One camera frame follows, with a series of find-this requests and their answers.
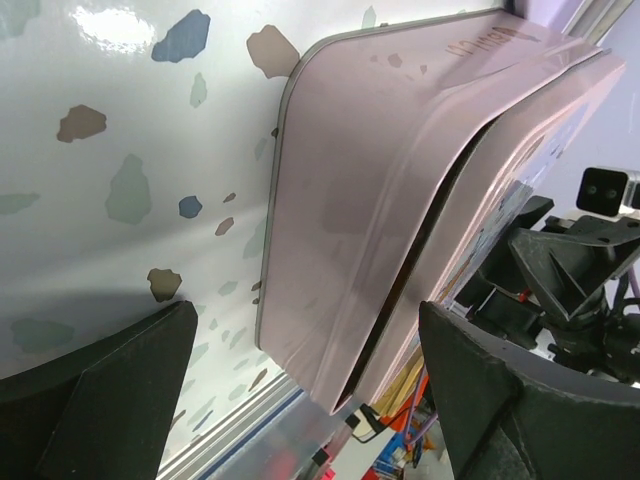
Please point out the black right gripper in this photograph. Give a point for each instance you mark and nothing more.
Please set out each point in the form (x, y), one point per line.
(560, 286)

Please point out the silver tin lid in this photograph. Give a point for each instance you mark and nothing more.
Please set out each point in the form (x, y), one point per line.
(484, 149)

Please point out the square cookie tin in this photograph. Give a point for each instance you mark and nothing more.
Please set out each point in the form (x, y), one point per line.
(371, 129)

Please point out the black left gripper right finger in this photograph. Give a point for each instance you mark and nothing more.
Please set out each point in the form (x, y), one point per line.
(506, 413)

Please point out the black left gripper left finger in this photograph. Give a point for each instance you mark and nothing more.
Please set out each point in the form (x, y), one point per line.
(103, 411)

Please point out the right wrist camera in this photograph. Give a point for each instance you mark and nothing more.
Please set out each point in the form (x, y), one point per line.
(609, 192)

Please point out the aluminium mounting rail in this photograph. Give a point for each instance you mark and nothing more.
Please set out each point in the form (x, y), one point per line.
(220, 443)

